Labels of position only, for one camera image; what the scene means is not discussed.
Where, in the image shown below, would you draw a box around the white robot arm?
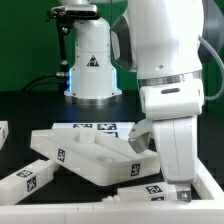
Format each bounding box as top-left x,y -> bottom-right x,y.
110,0 -> 219,202

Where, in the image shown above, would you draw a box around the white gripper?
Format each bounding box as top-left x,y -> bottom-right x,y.
152,116 -> 197,203

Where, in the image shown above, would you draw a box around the black cable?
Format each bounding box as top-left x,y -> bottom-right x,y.
21,73 -> 68,92

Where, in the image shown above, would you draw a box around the black camera on stand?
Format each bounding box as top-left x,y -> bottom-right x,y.
45,4 -> 100,77

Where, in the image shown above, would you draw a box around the white desk tabletop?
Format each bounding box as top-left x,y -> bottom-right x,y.
30,128 -> 160,186

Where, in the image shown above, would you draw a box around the white L-shaped fence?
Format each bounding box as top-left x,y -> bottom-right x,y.
0,161 -> 224,224

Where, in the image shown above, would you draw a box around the white marker base plate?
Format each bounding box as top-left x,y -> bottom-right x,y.
52,122 -> 134,141

